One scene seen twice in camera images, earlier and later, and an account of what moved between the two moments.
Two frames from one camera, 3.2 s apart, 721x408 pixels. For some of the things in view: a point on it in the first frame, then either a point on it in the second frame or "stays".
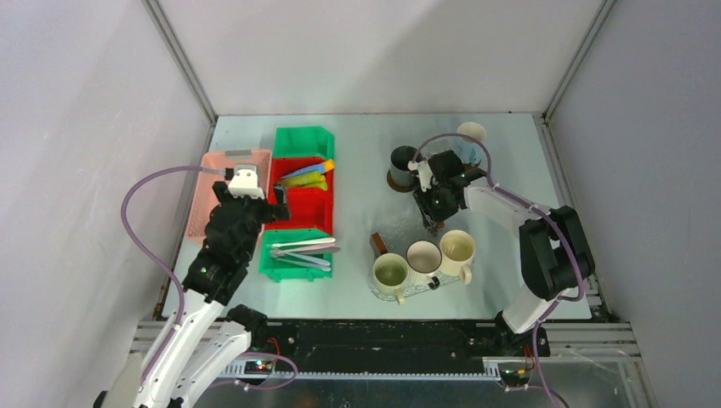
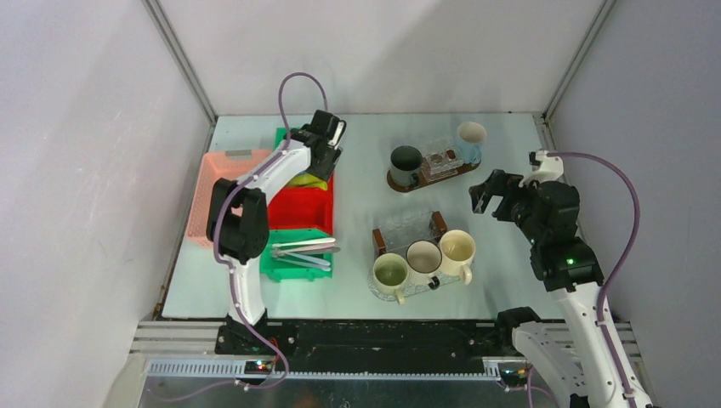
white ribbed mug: (424, 257) stays
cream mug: (457, 250) stays
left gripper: (272, 211) → (326, 171)
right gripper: (430, 215) → (499, 184)
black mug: (400, 156) stays
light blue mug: (468, 150) stays
